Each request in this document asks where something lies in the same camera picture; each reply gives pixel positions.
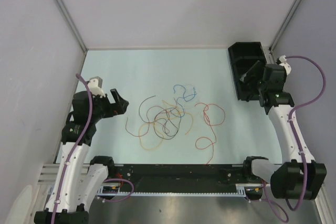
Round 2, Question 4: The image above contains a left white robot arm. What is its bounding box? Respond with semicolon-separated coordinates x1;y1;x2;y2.
34;88;129;223

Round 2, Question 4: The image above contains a white translucent cable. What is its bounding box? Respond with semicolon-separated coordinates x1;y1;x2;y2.
181;84;204;117

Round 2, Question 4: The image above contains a left aluminium frame post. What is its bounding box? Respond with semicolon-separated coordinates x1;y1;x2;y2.
54;0;88;54

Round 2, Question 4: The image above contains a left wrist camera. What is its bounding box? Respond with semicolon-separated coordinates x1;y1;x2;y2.
88;77;107;98

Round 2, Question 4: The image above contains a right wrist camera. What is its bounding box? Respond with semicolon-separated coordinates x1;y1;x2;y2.
276;55;291;75

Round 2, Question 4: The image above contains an aluminium frame post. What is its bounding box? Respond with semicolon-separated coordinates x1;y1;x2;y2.
54;0;88;54
268;0;302;52

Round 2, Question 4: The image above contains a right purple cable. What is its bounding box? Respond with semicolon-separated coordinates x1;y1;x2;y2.
259;55;327;222

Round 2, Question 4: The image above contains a right aluminium frame post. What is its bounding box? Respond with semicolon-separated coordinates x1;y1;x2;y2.
268;0;302;52

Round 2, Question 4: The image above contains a dark brown cable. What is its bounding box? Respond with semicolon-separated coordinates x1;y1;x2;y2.
139;94;183;140

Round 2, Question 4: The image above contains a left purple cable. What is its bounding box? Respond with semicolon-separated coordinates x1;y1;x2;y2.
51;73;134;224

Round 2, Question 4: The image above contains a white slotted cable duct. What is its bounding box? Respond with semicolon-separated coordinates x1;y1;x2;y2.
97;183;253;198

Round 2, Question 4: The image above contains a purple cable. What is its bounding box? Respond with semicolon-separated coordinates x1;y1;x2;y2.
259;55;327;222
51;73;134;224

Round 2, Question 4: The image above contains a black compartment bin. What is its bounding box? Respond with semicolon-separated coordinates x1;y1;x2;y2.
228;41;266;102

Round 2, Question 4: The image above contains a blue cable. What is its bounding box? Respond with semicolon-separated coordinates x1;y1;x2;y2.
173;84;197;107

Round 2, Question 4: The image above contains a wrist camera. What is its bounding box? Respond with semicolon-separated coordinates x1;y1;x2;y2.
88;77;107;98
276;55;291;75

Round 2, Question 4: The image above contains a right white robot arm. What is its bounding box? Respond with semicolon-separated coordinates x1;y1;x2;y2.
240;61;327;200

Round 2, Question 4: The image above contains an orange cable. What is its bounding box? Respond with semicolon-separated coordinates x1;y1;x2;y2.
138;100;194;151

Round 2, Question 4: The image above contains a maroon cable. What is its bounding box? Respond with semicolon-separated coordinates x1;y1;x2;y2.
125;105;184;137

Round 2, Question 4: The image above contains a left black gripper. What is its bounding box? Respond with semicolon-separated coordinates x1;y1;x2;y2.
89;88;128;122

